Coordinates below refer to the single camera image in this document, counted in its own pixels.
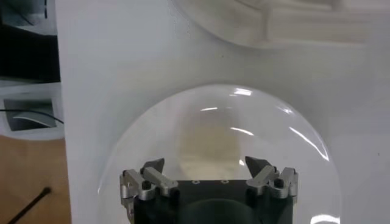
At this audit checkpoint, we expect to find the cream electric cooker pot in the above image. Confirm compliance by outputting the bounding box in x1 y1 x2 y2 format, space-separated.
170 0 390 49

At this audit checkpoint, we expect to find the white round plate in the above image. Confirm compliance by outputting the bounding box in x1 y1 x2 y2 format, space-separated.
97 84 342 224

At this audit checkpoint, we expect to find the white black robot base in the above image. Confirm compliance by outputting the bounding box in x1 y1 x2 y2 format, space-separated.
0 0 65 141

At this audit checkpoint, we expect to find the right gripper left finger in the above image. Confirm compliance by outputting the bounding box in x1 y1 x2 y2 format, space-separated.
119 157 180 214

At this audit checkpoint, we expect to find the black floor cable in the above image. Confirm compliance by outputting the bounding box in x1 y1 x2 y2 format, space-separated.
5 187 52 224

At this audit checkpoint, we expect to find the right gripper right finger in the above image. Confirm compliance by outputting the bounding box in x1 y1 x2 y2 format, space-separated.
244 156 299 200

